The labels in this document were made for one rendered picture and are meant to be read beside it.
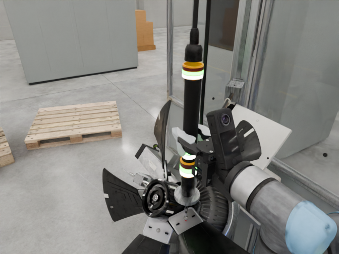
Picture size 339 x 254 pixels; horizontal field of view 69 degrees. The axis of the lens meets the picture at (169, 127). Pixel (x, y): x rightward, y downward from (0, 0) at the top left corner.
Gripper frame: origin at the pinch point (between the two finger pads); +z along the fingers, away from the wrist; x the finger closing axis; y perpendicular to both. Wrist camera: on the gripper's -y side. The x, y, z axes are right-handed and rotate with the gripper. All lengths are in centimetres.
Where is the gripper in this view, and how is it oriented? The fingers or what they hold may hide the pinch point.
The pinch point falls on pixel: (183, 126)
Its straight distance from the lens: 59.6
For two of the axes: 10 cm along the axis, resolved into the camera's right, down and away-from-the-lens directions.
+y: 0.0, 8.7, 4.9
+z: -5.2, -4.2, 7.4
